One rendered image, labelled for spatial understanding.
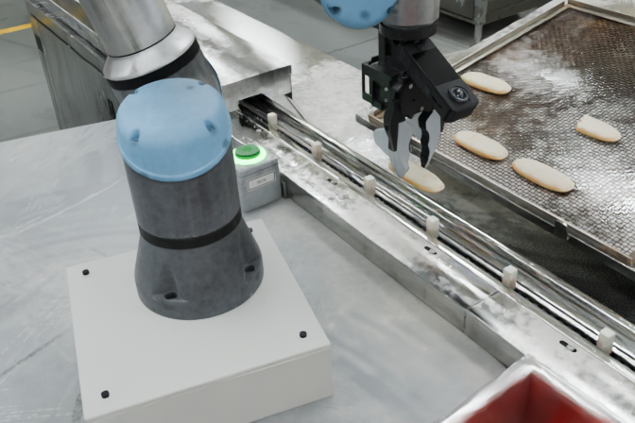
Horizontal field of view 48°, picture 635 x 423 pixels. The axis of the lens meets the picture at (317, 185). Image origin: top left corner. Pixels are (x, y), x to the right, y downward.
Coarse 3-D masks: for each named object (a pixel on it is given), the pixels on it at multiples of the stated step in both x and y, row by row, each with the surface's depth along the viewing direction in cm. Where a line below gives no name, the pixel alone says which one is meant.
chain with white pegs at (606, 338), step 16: (272, 112) 129; (320, 144) 119; (320, 160) 120; (368, 176) 109; (368, 192) 110; (416, 224) 103; (432, 224) 99; (464, 256) 97; (512, 272) 89; (512, 288) 90; (560, 320) 85; (608, 336) 79; (608, 352) 80
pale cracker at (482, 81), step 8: (472, 72) 125; (464, 80) 124; (472, 80) 123; (480, 80) 122; (488, 80) 121; (496, 80) 121; (480, 88) 121; (488, 88) 120; (496, 88) 120; (504, 88) 119
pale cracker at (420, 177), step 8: (392, 168) 100; (416, 168) 99; (408, 176) 98; (416, 176) 97; (424, 176) 97; (432, 176) 97; (416, 184) 96; (424, 184) 96; (432, 184) 96; (440, 184) 96; (432, 192) 95
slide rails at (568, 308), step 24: (360, 168) 115; (360, 192) 109; (384, 192) 109; (432, 240) 98; (456, 240) 98; (504, 264) 93; (504, 288) 89; (528, 288) 89; (576, 312) 85; (576, 336) 82; (624, 336) 81
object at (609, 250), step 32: (512, 32) 133; (544, 32) 133; (576, 32) 130; (608, 64) 120; (480, 96) 120; (480, 128) 113; (512, 128) 112; (448, 160) 107; (512, 160) 106; (544, 160) 104; (608, 160) 101; (512, 192) 100; (544, 192) 99; (576, 192) 98; (608, 192) 96; (576, 224) 93; (608, 224) 92
